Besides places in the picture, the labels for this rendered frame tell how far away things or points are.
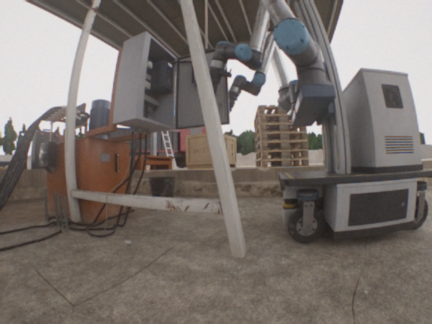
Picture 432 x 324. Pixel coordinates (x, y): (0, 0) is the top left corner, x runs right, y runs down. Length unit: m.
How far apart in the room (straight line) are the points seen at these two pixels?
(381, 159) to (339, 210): 0.33
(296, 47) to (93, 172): 1.40
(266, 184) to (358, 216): 1.54
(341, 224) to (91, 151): 1.52
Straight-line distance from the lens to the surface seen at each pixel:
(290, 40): 0.82
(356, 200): 0.87
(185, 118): 1.36
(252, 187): 2.26
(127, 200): 0.99
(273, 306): 0.57
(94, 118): 1.84
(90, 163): 1.41
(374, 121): 1.00
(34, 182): 3.08
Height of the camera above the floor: 0.38
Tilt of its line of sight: 1 degrees up
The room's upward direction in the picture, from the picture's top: 2 degrees counter-clockwise
